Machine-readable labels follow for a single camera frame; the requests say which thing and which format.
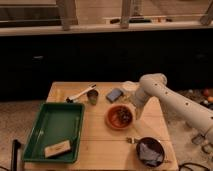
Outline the white round container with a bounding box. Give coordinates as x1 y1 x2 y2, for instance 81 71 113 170
122 81 138 93

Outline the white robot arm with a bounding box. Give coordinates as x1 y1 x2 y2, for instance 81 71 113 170
131 73 213 144

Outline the dark grape bunch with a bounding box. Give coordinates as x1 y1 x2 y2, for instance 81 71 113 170
119 109 132 123

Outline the dark metal pan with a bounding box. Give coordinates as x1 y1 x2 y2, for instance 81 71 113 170
136 137 165 168

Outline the grey cloth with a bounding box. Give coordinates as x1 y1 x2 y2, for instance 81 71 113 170
139 143 163 167

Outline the small metal cup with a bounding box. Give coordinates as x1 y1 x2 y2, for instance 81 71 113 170
87 90 99 105

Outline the blue sponge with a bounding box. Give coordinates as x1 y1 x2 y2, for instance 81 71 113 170
106 88 123 103

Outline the black table leg post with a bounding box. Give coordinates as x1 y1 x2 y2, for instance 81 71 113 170
10 139 21 171

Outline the wooden block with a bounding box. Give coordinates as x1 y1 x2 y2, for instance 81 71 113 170
44 140 71 158

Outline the orange bowl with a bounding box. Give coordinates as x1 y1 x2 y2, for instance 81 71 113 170
105 105 133 130

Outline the green plastic tray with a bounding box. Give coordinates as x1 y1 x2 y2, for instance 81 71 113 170
22 102 84 163

